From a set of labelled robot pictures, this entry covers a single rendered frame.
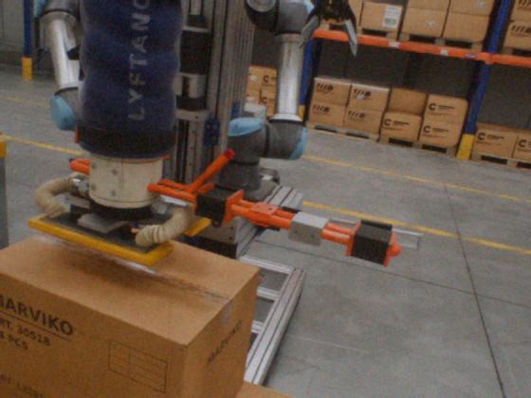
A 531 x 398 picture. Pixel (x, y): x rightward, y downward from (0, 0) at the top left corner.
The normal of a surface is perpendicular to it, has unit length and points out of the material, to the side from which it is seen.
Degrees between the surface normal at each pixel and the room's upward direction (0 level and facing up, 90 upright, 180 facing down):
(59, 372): 90
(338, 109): 92
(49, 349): 90
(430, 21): 91
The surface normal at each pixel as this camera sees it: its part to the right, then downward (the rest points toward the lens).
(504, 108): -0.28, 0.29
